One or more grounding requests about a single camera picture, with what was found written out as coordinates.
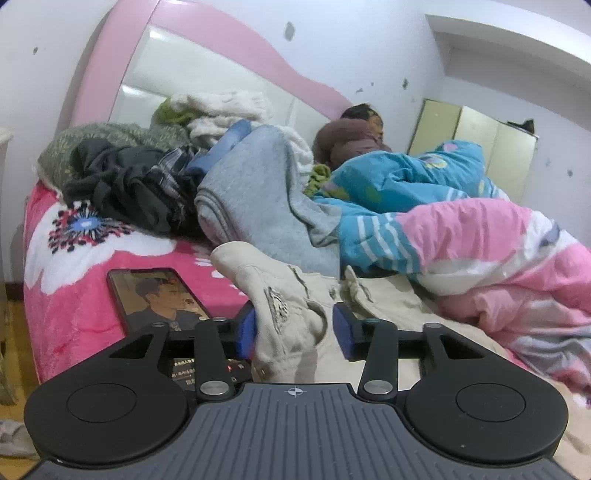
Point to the green patterned cloth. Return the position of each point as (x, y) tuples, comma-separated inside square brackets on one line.
[(317, 177)]

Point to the pink and blue patterned quilt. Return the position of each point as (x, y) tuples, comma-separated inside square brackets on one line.
[(461, 240)]

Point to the green knit blanket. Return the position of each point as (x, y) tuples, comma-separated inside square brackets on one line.
[(60, 152)]

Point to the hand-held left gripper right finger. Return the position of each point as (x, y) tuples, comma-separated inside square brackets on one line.
[(344, 332)]

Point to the pink and white headboard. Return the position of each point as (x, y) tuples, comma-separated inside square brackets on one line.
[(152, 69)]

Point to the grey floor rag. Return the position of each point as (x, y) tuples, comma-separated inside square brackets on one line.
[(14, 436)]

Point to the white fluffy blanket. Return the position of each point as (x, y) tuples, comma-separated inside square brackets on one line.
[(221, 108)]

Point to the blue cloth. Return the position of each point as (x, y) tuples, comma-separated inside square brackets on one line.
[(221, 147)]

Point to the pink floral bed blanket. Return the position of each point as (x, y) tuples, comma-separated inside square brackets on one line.
[(69, 286)]

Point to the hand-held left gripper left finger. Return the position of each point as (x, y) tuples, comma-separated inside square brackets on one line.
[(244, 334)]

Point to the pale yellow wardrobe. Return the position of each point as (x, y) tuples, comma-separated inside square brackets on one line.
[(475, 134)]

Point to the plaid garment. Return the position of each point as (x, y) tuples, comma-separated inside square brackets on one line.
[(173, 170)]

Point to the green fluffy cloth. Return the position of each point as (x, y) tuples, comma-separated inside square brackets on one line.
[(171, 113)]

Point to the dark bag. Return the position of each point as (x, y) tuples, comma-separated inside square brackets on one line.
[(524, 127)]

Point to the beige pants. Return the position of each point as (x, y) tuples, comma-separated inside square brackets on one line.
[(286, 300)]

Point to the grey sweatshirt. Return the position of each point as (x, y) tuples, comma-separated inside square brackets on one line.
[(258, 198)]

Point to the black smartphone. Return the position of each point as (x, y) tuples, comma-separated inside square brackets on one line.
[(152, 295)]

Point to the black garment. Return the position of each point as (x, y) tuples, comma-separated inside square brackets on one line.
[(115, 184)]

